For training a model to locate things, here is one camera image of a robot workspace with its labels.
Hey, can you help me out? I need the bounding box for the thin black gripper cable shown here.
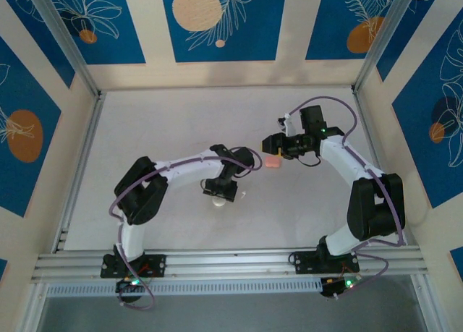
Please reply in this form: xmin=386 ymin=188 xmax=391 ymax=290
xmin=294 ymin=153 xmax=323 ymax=168

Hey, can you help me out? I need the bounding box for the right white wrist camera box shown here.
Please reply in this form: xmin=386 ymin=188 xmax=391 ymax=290
xmin=277 ymin=111 xmax=297 ymax=137

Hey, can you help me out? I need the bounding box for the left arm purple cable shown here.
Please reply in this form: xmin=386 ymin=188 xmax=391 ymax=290
xmin=108 ymin=145 xmax=263 ymax=311

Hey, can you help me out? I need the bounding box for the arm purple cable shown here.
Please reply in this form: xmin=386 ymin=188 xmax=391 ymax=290
xmin=108 ymin=145 xmax=263 ymax=311
xmin=285 ymin=95 xmax=406 ymax=301

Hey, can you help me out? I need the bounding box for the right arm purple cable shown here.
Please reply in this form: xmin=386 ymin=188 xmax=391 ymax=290
xmin=285 ymin=95 xmax=406 ymax=301

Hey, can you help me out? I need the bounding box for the aluminium side rail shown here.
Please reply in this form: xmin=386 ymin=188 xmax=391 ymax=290
xmin=352 ymin=89 xmax=408 ymax=246
xmin=52 ymin=91 xmax=108 ymax=253

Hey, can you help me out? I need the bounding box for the aluminium mounting rail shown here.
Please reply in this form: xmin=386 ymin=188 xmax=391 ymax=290
xmin=30 ymin=247 xmax=430 ymax=286

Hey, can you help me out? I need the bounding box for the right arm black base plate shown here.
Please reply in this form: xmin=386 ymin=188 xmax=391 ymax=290
xmin=291 ymin=251 xmax=361 ymax=275

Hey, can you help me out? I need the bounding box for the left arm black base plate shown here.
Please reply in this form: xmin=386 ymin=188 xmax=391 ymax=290
xmin=100 ymin=254 xmax=166 ymax=278

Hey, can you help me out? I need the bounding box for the grey slotted cable duct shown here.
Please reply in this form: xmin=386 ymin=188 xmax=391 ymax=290
xmin=46 ymin=281 xmax=323 ymax=297

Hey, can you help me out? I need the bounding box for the aluminium corner post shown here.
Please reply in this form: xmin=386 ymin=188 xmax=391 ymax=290
xmin=25 ymin=0 xmax=102 ymax=100
xmin=351 ymin=0 xmax=417 ymax=94

